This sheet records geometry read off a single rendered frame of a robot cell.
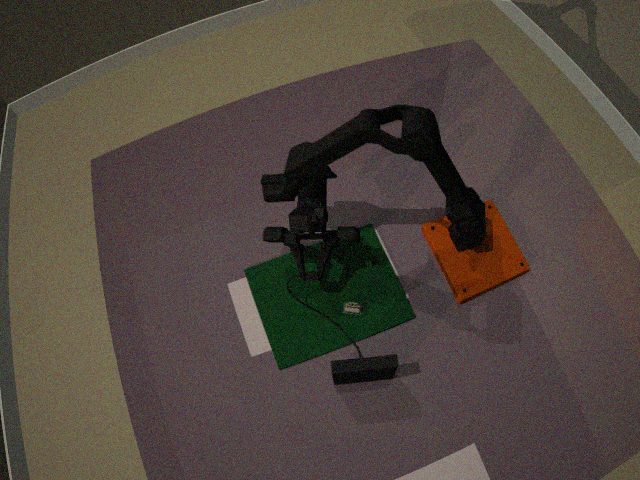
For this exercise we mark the green circuit board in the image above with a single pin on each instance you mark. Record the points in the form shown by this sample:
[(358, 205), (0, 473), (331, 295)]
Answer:
[(359, 290)]

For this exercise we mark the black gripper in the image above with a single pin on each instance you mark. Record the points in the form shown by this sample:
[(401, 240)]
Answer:
[(348, 234)]

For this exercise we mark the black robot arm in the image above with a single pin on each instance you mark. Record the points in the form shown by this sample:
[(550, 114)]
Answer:
[(307, 170)]

